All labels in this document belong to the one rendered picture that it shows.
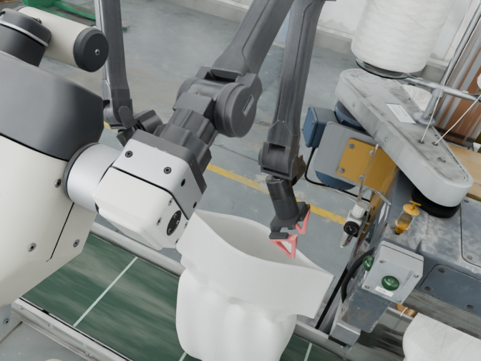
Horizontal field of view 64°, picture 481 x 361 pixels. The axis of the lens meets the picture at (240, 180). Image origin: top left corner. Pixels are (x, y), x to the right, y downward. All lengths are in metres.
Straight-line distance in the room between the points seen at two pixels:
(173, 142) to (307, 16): 0.44
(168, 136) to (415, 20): 0.54
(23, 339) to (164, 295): 0.73
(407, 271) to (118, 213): 0.48
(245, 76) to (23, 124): 0.31
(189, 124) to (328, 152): 0.65
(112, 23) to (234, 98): 0.59
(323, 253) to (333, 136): 1.54
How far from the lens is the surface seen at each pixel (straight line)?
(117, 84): 1.05
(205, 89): 0.58
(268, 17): 0.66
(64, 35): 0.70
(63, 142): 0.54
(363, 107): 0.99
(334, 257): 2.56
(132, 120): 1.05
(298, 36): 0.83
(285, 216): 0.92
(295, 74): 0.82
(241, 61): 0.60
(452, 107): 1.14
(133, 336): 1.62
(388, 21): 0.85
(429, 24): 0.87
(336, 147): 1.10
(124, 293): 1.73
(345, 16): 5.94
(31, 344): 2.12
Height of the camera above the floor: 1.80
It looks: 38 degrees down
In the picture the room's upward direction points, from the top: 11 degrees clockwise
